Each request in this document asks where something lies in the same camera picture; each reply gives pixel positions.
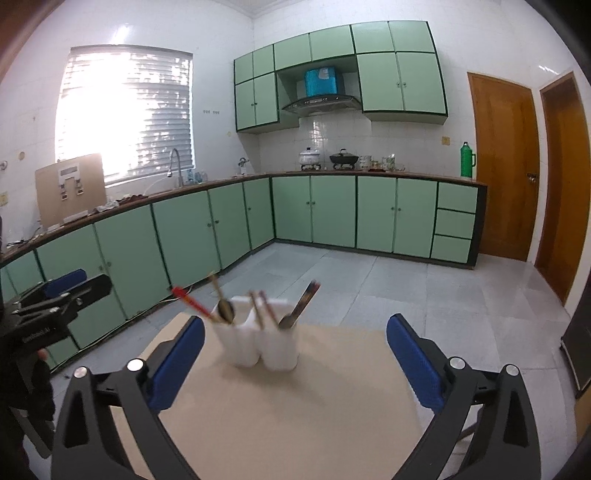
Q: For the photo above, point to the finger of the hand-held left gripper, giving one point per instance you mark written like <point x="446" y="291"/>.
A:
<point x="87" y="290"/>
<point x="64" y="281"/>

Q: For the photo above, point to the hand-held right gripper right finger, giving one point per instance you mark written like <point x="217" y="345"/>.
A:
<point x="415" y="364"/>

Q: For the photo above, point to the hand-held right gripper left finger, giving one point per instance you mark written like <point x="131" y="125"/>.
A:
<point x="178" y="364"/>

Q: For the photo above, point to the dark metal spoon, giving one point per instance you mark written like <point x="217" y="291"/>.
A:
<point x="226" y="310"/>
<point x="298" y="304"/>

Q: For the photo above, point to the white plastic utensil holder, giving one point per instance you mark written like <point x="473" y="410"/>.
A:
<point x="258" y="344"/>

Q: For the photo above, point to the person's left forearm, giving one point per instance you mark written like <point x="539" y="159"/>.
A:
<point x="23" y="415"/>

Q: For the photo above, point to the person's left hand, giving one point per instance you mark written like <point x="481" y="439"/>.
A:
<point x="42" y="354"/>

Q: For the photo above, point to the cardboard box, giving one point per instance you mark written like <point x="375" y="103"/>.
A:
<point x="69" y="194"/>

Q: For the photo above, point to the cloths on counter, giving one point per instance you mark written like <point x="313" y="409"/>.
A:
<point x="117" y="203"/>

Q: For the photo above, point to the metal kitchen faucet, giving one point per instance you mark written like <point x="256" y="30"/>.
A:
<point x="174" y="166"/>

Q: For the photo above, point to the bottles by sink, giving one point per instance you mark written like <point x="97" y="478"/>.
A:
<point x="197" y="177"/>

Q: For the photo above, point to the black cabinet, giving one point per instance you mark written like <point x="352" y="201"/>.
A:
<point x="579" y="355"/>

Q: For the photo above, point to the green base cabinet run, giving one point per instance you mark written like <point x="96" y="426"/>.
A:
<point x="323" y="212"/>

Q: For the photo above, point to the window with white blinds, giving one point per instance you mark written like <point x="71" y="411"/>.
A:
<point x="124" y="110"/>

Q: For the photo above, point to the row of jars and cups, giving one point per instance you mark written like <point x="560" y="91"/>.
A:
<point x="383" y="164"/>

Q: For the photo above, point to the green thermos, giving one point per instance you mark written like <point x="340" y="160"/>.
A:
<point x="467" y="161"/>

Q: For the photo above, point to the black wok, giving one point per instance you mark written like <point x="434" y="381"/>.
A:
<point x="344" y="159"/>

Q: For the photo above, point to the white cooking pot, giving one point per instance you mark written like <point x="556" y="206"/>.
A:
<point x="309" y="159"/>

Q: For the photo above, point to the black range hood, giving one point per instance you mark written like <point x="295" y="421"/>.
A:
<point x="323" y="104"/>

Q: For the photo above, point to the blue box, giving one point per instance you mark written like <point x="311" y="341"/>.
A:
<point x="323" y="82"/>

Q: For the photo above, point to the green wall cabinet unit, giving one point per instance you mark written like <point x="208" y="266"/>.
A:
<point x="369" y="69"/>

